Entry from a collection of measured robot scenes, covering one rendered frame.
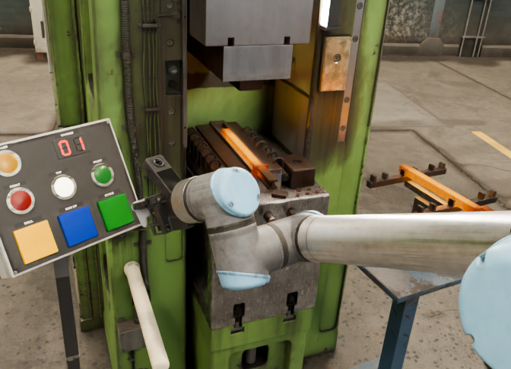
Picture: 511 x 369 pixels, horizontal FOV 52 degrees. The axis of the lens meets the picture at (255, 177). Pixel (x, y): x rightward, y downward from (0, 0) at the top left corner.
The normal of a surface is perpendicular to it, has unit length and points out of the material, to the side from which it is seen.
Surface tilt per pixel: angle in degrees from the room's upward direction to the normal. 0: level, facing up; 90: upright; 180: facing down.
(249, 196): 55
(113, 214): 60
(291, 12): 90
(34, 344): 0
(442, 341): 0
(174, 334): 90
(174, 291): 90
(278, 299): 90
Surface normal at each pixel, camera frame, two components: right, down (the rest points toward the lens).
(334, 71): 0.36, 0.43
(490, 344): -0.83, 0.07
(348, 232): -0.81, -0.34
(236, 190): 0.63, -0.24
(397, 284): 0.06, -0.90
